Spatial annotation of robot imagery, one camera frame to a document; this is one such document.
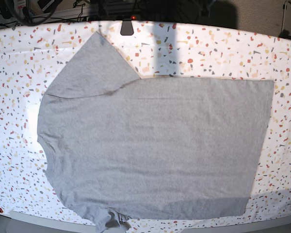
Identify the terrazzo patterned tablecloth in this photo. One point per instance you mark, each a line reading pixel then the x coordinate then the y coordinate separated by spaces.
pixel 31 57

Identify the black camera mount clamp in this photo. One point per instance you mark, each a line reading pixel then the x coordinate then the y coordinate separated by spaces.
pixel 126 28

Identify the black cable bundle background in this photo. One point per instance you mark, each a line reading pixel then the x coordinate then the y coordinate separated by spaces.
pixel 27 18

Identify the grey T-shirt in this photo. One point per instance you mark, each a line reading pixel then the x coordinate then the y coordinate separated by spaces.
pixel 121 147

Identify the white metal stand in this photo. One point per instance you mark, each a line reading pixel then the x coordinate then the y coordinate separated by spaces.
pixel 285 14

